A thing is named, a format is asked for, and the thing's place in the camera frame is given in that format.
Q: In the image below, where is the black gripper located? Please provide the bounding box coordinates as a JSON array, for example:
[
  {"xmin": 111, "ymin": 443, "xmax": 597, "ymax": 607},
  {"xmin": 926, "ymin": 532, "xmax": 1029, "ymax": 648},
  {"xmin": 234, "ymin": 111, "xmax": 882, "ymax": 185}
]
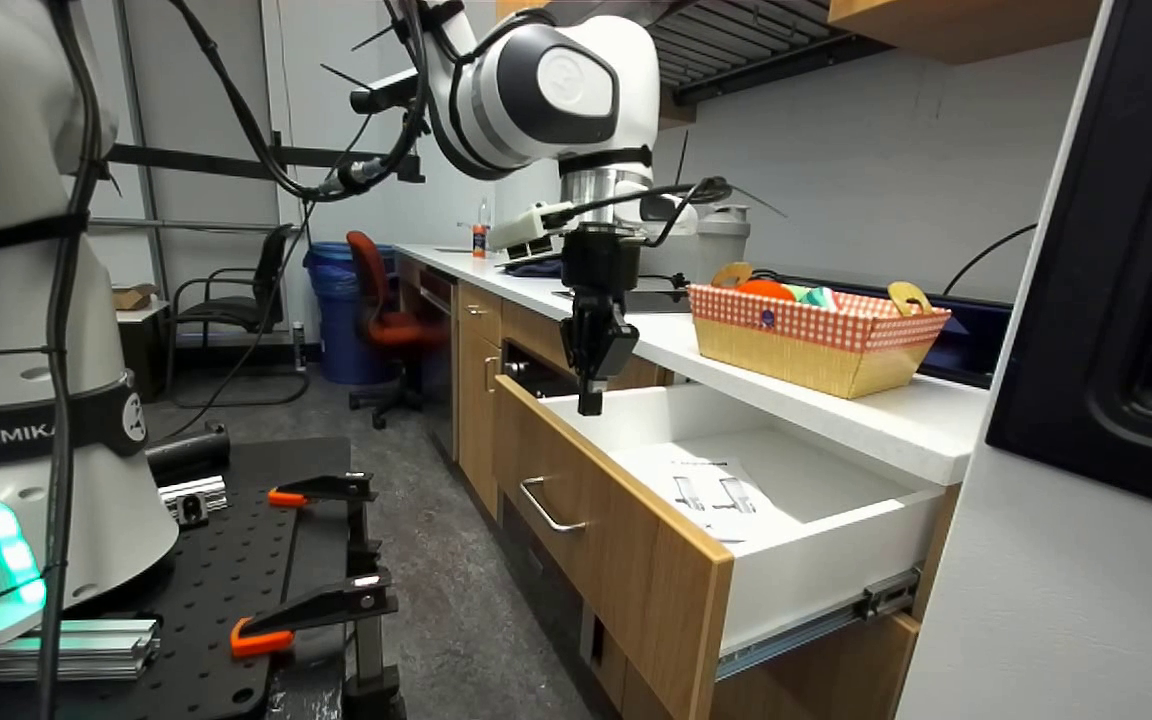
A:
[{"xmin": 558, "ymin": 219, "xmax": 643, "ymax": 420}]

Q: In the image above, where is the white drawer wooden front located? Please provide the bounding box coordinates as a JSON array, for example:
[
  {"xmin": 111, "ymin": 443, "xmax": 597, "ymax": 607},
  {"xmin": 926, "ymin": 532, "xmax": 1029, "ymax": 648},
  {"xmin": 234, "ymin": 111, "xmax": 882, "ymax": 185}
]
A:
[{"xmin": 494, "ymin": 373, "xmax": 957, "ymax": 720}]

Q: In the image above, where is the orange plush toy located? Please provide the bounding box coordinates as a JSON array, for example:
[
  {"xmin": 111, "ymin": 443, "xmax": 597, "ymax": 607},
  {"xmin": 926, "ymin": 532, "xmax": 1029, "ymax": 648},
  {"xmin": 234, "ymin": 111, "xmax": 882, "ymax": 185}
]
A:
[{"xmin": 734, "ymin": 271, "xmax": 802, "ymax": 303}]

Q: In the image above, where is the cardboard box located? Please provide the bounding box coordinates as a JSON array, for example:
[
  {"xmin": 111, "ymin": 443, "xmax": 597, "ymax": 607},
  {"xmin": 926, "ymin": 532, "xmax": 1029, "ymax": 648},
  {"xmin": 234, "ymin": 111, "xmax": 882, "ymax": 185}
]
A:
[{"xmin": 107, "ymin": 281, "xmax": 175, "ymax": 328}]

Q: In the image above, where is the wooden base cabinet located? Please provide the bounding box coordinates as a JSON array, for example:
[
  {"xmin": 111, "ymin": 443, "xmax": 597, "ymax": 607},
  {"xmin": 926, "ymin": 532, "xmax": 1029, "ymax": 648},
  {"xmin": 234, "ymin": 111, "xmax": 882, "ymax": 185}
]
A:
[{"xmin": 414, "ymin": 271, "xmax": 960, "ymax": 720}]

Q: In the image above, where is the white printed manual sheet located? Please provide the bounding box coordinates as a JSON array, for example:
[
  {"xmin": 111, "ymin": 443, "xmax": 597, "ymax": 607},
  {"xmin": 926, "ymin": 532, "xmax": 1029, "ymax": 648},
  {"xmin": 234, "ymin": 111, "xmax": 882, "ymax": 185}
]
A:
[{"xmin": 656, "ymin": 456, "xmax": 806, "ymax": 546}]

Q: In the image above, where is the grey water jug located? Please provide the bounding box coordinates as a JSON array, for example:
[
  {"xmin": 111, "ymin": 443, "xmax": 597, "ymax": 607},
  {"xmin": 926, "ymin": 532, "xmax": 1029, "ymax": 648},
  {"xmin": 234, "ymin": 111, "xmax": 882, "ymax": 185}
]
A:
[{"xmin": 679, "ymin": 194, "xmax": 758, "ymax": 286}]

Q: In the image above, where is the red checkered cardboard basket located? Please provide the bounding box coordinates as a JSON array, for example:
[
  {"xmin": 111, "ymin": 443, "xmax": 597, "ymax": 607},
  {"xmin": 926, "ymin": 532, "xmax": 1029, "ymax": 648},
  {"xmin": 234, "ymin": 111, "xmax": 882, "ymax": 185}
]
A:
[{"xmin": 686, "ymin": 275, "xmax": 957, "ymax": 402}]

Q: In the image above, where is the red office chair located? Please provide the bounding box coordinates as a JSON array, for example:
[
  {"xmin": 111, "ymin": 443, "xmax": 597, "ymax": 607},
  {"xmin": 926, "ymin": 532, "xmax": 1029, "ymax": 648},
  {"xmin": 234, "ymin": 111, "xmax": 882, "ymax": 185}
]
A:
[{"xmin": 340, "ymin": 228, "xmax": 455, "ymax": 430}]

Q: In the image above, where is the blue trash bin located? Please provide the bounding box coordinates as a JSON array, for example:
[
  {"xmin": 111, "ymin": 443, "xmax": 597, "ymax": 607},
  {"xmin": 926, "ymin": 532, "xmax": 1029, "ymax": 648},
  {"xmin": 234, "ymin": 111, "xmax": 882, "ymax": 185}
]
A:
[{"xmin": 302, "ymin": 236, "xmax": 392, "ymax": 390}]

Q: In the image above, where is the small yellow object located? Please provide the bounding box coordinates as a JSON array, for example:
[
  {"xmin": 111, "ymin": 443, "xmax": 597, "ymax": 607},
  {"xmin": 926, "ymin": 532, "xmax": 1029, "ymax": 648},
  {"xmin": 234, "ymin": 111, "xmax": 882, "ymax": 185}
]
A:
[{"xmin": 882, "ymin": 275, "xmax": 942, "ymax": 324}]

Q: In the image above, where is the black metal chair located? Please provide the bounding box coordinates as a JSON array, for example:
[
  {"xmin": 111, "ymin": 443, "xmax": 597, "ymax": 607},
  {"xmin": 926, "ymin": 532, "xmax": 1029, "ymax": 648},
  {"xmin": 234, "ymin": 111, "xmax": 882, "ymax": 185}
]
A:
[{"xmin": 166, "ymin": 219, "xmax": 316, "ymax": 410}]

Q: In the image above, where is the black cooktop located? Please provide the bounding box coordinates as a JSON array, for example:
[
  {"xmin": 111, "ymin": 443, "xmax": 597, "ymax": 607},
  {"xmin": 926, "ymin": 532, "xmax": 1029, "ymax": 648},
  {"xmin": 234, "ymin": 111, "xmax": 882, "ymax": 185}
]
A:
[{"xmin": 926, "ymin": 297, "xmax": 1015, "ymax": 390}]

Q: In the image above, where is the stainless steel range hood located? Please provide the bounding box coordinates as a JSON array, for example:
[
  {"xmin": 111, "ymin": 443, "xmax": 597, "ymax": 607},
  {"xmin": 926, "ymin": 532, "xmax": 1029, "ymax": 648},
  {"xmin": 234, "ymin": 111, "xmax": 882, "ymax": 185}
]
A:
[{"xmin": 651, "ymin": 0, "xmax": 904, "ymax": 111}]

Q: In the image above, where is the black block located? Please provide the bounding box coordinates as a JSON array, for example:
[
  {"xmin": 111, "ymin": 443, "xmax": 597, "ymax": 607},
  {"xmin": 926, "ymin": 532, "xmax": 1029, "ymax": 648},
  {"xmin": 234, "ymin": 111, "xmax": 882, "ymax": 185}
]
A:
[{"xmin": 141, "ymin": 426, "xmax": 237, "ymax": 487}]

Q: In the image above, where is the silver metal block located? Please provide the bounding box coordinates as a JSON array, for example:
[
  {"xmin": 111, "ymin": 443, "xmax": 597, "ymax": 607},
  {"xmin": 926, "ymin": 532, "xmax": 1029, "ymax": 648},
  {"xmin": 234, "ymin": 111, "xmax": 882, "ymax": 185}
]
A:
[{"xmin": 152, "ymin": 470, "xmax": 234, "ymax": 532}]

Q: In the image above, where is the black perforated table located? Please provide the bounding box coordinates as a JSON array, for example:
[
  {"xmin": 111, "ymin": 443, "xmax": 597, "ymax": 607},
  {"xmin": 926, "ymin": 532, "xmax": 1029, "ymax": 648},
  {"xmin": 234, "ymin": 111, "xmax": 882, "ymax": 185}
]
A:
[{"xmin": 0, "ymin": 430, "xmax": 408, "ymax": 720}]

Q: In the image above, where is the black boom bar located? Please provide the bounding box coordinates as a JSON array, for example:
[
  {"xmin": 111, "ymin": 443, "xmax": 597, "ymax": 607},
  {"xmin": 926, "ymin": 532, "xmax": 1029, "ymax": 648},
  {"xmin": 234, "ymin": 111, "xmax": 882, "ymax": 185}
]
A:
[{"xmin": 94, "ymin": 135, "xmax": 430, "ymax": 186}]

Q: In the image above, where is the wooden upper cabinet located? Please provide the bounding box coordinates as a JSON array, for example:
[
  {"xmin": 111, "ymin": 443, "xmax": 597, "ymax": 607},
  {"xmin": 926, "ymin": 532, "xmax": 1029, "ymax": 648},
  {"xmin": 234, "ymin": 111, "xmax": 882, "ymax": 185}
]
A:
[{"xmin": 826, "ymin": 0, "xmax": 1114, "ymax": 72}]

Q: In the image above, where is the aluminium extrusion bar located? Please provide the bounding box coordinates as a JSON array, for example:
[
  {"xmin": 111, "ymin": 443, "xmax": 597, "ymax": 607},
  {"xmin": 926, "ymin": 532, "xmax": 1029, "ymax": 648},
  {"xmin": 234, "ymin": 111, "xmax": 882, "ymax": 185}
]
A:
[{"xmin": 0, "ymin": 614, "xmax": 166, "ymax": 689}]

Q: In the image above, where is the silver drawer handle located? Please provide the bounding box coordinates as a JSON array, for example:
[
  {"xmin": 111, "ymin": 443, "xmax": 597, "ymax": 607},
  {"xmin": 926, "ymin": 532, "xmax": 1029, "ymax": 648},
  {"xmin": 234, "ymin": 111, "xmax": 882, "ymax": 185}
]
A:
[{"xmin": 518, "ymin": 468, "xmax": 597, "ymax": 540}]

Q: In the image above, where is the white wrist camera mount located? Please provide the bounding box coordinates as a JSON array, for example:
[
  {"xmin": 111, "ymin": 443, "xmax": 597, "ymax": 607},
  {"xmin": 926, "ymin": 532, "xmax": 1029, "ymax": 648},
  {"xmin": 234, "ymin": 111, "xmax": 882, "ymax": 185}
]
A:
[{"xmin": 484, "ymin": 194, "xmax": 610, "ymax": 268}]

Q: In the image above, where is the black clamp orange handle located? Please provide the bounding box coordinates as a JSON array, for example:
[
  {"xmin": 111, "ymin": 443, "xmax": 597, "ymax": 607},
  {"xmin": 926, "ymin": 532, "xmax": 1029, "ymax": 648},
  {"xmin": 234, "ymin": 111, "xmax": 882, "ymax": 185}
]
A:
[
  {"xmin": 265, "ymin": 468, "xmax": 386, "ymax": 578},
  {"xmin": 223, "ymin": 570, "xmax": 408, "ymax": 720}
]

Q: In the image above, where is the black stereo camera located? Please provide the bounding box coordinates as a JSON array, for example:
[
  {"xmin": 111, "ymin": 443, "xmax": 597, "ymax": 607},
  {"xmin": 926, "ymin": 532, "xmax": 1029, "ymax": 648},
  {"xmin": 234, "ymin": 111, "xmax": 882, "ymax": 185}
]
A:
[{"xmin": 343, "ymin": 72, "xmax": 430, "ymax": 119}]

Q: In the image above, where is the black power cable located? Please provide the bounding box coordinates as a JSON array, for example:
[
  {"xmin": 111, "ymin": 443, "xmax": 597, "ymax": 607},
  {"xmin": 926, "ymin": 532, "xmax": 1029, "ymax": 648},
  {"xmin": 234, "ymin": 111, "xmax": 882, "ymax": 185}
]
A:
[{"xmin": 936, "ymin": 219, "xmax": 1040, "ymax": 303}]

